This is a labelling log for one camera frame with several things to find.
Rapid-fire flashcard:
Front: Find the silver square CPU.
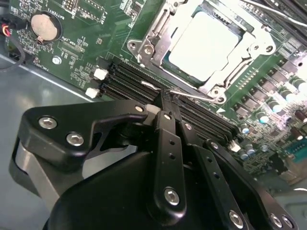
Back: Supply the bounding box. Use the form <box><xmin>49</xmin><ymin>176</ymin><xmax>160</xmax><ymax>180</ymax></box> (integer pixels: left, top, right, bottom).
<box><xmin>165</xmin><ymin>11</ymin><xmax>244</xmax><ymax>83</ymax></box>

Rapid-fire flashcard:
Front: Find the metal socket cover frame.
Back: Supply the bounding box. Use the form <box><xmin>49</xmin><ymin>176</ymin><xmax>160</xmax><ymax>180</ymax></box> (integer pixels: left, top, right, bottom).
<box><xmin>143</xmin><ymin>0</ymin><xmax>267</xmax><ymax>95</ymax></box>

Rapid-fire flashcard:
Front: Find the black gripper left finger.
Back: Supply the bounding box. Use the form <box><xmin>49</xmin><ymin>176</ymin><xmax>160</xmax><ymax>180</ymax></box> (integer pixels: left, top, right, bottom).
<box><xmin>9</xmin><ymin>91</ymin><xmax>188</xmax><ymax>226</ymax></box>

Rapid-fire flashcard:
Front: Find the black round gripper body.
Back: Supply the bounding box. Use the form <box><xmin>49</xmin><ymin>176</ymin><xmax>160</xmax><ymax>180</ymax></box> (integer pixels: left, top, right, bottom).
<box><xmin>44</xmin><ymin>148</ymin><xmax>231</xmax><ymax>230</ymax></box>

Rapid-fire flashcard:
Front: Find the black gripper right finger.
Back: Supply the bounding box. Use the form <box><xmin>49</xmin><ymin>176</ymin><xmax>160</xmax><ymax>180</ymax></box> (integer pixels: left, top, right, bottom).
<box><xmin>171</xmin><ymin>95</ymin><xmax>299</xmax><ymax>230</ymax></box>

